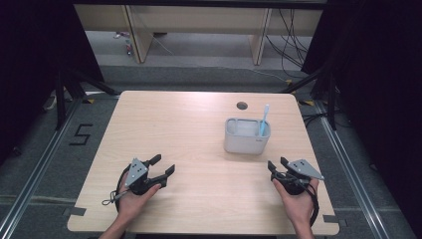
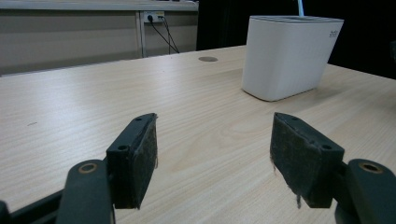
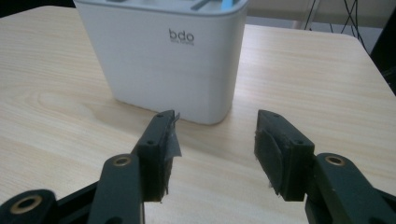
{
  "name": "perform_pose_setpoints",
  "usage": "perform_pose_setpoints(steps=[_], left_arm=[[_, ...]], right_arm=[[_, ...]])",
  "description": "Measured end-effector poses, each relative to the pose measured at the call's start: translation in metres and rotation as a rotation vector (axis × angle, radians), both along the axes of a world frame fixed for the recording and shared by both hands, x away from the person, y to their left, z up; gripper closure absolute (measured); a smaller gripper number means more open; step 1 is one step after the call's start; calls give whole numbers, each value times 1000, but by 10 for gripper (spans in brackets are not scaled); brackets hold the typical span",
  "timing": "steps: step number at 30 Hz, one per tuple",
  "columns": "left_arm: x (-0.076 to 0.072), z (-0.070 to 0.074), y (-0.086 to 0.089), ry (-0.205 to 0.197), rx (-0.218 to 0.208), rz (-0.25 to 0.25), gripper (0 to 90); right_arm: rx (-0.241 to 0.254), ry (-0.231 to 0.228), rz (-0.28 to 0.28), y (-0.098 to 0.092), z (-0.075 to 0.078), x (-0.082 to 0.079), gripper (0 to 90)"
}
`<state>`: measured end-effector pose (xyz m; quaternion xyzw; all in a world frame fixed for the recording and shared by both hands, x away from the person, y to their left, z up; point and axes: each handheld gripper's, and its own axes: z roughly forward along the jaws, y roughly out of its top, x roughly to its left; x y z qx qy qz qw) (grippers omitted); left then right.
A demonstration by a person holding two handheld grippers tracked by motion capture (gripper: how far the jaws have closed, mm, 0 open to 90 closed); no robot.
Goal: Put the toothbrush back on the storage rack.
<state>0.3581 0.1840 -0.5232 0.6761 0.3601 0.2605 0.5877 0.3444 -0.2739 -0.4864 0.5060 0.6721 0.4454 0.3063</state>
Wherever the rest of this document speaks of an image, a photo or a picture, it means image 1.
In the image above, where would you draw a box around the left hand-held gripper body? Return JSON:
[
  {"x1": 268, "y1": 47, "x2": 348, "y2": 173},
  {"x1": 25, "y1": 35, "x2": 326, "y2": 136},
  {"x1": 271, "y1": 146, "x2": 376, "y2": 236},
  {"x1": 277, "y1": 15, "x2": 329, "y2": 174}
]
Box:
[{"x1": 123, "y1": 157, "x2": 167, "y2": 196}]

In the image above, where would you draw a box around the person's right hand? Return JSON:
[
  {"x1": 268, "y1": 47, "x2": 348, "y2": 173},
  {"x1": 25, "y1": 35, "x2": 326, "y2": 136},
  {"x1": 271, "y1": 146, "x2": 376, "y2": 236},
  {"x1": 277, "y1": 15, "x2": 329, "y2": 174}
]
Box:
[{"x1": 272, "y1": 178, "x2": 319, "y2": 227}]

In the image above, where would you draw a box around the white floor cable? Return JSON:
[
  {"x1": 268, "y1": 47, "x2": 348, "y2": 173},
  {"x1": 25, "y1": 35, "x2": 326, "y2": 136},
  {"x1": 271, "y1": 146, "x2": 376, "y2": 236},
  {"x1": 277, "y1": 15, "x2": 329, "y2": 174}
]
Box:
[{"x1": 248, "y1": 67, "x2": 289, "y2": 83}]

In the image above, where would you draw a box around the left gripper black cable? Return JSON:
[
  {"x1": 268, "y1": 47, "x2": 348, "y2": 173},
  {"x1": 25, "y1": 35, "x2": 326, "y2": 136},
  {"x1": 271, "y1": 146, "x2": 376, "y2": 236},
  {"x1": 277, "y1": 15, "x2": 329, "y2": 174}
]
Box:
[{"x1": 113, "y1": 164, "x2": 131, "y2": 213}]

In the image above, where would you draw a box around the aluminium floor rail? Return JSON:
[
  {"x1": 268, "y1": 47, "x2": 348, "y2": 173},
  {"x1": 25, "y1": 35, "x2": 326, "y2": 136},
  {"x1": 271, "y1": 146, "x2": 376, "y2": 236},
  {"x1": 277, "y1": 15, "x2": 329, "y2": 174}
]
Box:
[
  {"x1": 314, "y1": 99, "x2": 394, "y2": 239},
  {"x1": 0, "y1": 99, "x2": 84, "y2": 239}
]

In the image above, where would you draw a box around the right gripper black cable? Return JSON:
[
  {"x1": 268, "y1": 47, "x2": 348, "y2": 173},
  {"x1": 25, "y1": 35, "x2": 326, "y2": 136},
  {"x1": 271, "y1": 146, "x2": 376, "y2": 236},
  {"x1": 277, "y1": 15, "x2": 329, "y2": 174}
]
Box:
[{"x1": 307, "y1": 183, "x2": 320, "y2": 228}]

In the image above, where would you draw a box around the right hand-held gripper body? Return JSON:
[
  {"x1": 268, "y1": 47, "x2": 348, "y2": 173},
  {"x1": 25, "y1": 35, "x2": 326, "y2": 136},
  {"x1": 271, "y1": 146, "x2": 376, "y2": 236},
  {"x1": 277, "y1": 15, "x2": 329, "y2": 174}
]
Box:
[{"x1": 271, "y1": 158, "x2": 325, "y2": 196}]

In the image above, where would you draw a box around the black metal stand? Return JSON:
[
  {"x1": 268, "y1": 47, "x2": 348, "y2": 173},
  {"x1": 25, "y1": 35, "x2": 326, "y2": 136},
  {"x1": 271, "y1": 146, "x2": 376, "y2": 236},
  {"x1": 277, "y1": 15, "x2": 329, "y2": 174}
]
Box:
[
  {"x1": 279, "y1": 63, "x2": 338, "y2": 131},
  {"x1": 54, "y1": 64, "x2": 121, "y2": 131}
]

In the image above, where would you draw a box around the light wooden desk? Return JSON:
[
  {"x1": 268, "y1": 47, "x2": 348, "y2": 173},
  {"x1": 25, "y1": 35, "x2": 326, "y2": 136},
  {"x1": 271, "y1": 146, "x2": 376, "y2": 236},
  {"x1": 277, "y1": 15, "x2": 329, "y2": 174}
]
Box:
[{"x1": 73, "y1": 4, "x2": 323, "y2": 66}]

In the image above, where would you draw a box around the bundle of black cables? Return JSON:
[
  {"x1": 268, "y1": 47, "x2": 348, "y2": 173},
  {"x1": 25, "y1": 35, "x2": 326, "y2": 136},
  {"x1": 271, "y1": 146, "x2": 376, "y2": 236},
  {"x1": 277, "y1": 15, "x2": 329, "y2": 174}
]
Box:
[{"x1": 264, "y1": 9, "x2": 314, "y2": 80}]

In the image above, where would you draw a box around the white toothbrush holder box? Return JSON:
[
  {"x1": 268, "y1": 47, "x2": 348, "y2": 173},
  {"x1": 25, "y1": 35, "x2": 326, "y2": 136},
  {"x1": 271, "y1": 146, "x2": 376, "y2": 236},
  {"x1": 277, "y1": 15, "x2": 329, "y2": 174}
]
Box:
[{"x1": 223, "y1": 117, "x2": 272, "y2": 155}]

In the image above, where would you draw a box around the dark curtain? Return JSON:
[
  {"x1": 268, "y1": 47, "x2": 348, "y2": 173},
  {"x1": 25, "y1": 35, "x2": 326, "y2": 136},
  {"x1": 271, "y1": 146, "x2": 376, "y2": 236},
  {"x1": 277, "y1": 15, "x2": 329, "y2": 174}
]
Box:
[
  {"x1": 0, "y1": 0, "x2": 106, "y2": 165},
  {"x1": 301, "y1": 0, "x2": 422, "y2": 233}
]

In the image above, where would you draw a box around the light blue toothbrush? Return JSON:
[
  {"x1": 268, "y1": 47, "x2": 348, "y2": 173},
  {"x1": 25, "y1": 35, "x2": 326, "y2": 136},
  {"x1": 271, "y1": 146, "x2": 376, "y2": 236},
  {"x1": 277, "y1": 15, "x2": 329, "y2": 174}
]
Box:
[{"x1": 259, "y1": 104, "x2": 271, "y2": 137}]

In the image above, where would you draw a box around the person's left hand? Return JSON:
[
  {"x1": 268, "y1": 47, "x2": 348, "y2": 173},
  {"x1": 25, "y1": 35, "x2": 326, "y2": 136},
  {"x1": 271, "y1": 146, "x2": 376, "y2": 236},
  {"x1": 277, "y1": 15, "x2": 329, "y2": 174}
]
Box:
[{"x1": 117, "y1": 173, "x2": 162, "y2": 217}]

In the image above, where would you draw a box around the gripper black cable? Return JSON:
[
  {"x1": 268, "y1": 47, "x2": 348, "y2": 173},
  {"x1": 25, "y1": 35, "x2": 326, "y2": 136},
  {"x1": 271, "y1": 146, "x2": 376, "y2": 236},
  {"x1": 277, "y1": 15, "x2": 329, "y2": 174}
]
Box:
[
  {"x1": 307, "y1": 183, "x2": 320, "y2": 228},
  {"x1": 113, "y1": 164, "x2": 131, "y2": 213}
]

